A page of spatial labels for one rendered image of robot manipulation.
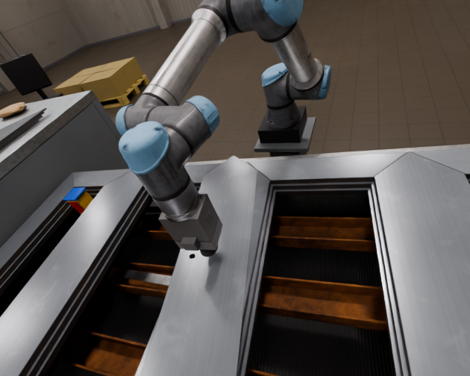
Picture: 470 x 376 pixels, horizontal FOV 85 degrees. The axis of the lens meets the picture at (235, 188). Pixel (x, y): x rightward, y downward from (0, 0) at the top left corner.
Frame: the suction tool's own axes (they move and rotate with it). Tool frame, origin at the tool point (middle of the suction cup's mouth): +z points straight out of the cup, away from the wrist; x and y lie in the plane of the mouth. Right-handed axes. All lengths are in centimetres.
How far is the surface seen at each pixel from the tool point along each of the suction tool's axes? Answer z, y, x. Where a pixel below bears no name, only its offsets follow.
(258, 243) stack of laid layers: 3.3, 10.5, 3.7
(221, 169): 2.3, -5.3, 30.3
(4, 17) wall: -73, -872, 734
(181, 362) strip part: 2.4, 0.0, -22.0
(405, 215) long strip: 2.4, 41.7, 10.8
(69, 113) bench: -15, -78, 56
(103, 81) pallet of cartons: 48, -283, 310
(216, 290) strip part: 2.4, 3.3, -8.5
